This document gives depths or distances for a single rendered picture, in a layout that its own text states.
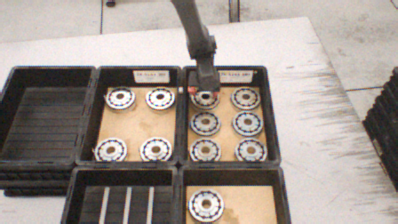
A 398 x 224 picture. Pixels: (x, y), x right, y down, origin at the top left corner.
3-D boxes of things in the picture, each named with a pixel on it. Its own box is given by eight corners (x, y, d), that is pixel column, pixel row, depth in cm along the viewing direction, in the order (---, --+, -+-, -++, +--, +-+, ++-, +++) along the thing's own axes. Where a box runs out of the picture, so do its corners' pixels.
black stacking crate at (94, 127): (104, 88, 137) (98, 67, 128) (182, 88, 137) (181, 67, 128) (84, 183, 113) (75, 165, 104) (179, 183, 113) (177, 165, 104)
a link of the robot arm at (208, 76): (213, 31, 107) (185, 39, 108) (219, 59, 100) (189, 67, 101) (219, 60, 116) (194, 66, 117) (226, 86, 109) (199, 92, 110)
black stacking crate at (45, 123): (25, 88, 137) (12, 67, 128) (103, 88, 137) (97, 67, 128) (-12, 183, 113) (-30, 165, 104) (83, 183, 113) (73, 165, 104)
